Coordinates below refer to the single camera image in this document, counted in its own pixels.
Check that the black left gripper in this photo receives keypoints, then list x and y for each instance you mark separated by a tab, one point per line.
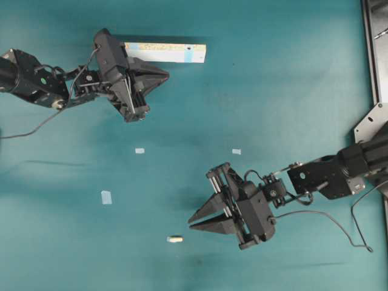
128	95

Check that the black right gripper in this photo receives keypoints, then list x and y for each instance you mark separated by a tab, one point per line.
228	219

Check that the white wooden board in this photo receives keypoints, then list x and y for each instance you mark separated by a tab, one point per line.
165	52

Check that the small wooden dowel rod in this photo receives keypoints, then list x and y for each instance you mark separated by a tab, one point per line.
175	239

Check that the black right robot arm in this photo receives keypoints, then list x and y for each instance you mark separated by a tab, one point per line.
333	176

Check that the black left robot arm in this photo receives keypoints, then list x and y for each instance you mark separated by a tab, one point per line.
23	76

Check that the blue tape marker lower-left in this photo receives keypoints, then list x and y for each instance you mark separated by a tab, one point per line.
106	197

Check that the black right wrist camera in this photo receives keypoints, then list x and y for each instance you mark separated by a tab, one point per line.
255	211

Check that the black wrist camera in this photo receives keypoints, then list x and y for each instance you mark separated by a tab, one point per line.
255	211
111	58

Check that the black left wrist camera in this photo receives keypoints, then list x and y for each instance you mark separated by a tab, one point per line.
111	58

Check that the grey metal base plate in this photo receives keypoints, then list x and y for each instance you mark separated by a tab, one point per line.
369	126

